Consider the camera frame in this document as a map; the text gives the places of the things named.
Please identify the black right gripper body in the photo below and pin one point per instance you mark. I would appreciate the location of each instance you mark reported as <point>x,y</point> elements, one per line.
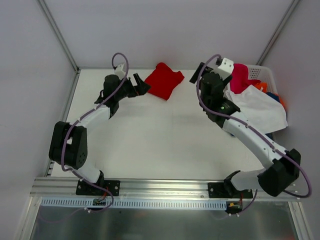
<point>198,74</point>

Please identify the red t shirt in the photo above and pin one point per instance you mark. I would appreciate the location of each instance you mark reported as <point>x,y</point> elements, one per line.
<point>163,80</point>

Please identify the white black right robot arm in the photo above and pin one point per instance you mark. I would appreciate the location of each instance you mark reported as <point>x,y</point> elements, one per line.
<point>281,167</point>

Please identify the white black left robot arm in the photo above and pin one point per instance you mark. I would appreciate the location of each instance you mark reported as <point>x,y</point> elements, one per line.
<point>69,142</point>

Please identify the magenta t shirt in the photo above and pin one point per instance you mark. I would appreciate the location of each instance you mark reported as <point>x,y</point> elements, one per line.
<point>240,79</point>

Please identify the white plastic basket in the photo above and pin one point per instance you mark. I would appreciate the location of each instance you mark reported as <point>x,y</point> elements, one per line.
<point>263,74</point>

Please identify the orange t shirt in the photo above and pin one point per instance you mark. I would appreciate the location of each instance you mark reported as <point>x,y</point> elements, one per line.
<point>263,87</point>

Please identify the white t shirt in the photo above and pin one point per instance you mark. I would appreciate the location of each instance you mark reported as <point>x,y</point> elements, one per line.
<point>265,113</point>

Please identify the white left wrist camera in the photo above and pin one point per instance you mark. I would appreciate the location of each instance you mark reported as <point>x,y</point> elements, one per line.
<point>120,71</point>

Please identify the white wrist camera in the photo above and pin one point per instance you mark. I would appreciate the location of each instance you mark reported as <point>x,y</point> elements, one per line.
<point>120,71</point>
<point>224,67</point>

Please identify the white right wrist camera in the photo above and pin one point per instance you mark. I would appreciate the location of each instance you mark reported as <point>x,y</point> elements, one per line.
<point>224,67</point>

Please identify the left aluminium frame bar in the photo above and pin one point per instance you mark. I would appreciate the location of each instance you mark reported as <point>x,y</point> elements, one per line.
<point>68,97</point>

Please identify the aluminium frame bar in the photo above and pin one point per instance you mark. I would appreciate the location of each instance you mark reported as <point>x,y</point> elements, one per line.
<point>131,68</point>
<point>68,97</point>

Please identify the rear aluminium frame bar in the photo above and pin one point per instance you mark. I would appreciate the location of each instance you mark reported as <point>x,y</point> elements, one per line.
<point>131,68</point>

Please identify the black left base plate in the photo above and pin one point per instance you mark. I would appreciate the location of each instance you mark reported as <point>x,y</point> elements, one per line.
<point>85,189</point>

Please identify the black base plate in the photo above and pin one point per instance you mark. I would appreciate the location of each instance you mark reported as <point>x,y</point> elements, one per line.
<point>85,189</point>
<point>220,190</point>

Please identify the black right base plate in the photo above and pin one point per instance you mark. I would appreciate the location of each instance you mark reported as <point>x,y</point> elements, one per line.
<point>220,190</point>

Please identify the right aluminium frame post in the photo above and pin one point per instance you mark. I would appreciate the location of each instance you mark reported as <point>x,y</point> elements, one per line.
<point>293,6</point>

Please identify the aluminium frame post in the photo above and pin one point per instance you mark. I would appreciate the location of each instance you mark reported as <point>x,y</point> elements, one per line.
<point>57,33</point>
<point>293,6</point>

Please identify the left aluminium frame post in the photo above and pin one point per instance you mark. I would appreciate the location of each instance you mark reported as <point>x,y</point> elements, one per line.
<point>57,33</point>

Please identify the aluminium mounting rail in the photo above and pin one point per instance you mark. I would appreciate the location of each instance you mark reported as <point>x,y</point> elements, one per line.
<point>151,189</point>

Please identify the white slotted cable duct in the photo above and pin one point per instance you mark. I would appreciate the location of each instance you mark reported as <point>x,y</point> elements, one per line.
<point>135,203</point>

